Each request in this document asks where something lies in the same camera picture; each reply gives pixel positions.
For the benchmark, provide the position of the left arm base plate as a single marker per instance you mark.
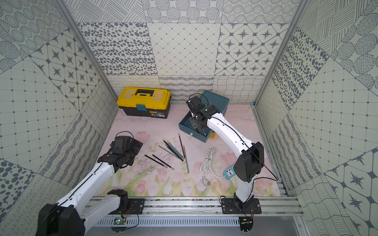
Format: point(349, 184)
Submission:
point(135, 206)

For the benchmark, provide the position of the yellow black plastic toolbox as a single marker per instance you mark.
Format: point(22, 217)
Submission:
point(145, 102)

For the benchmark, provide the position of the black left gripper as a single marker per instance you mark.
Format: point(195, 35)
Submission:
point(135, 144)

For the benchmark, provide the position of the black pencil gold end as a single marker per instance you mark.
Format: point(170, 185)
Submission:
point(163, 162)

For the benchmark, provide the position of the red black striped pencil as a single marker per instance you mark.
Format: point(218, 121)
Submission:
point(182, 146)

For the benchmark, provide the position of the green striped pencil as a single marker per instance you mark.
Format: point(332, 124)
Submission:
point(174, 150)

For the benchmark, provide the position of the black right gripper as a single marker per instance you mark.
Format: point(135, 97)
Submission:
point(195, 125)

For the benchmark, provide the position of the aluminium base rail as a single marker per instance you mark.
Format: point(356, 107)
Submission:
point(198, 211)

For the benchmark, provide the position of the green pencil vertical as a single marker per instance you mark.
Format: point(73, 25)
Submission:
point(186, 159)

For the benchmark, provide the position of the black pencil plain end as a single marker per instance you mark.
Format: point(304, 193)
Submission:
point(167, 145)

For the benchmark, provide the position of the black pencil left pair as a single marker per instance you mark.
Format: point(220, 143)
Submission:
point(161, 164)

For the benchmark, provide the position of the teal drawer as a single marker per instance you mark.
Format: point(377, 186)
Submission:
point(186, 126)

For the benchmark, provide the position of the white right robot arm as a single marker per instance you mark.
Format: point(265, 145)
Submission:
point(250, 156)

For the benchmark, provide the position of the teal power strip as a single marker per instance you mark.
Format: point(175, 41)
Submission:
point(229, 173)

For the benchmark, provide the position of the teal drawer cabinet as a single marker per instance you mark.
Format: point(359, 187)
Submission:
point(220, 102)

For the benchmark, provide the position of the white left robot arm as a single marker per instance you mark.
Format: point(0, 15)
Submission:
point(69, 217)

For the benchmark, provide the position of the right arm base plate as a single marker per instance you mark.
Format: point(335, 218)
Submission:
point(234, 206)

